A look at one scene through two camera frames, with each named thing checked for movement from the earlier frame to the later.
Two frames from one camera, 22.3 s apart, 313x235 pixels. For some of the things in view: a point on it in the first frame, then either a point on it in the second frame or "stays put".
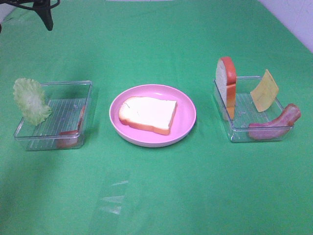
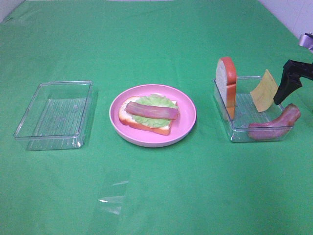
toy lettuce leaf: x=30 y=96 to x=154 y=99
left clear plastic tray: x=65 y=128 stays put
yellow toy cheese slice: x=264 y=95 stays put
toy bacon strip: x=69 y=139 to x=143 y=109
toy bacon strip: x=277 y=128 stays put
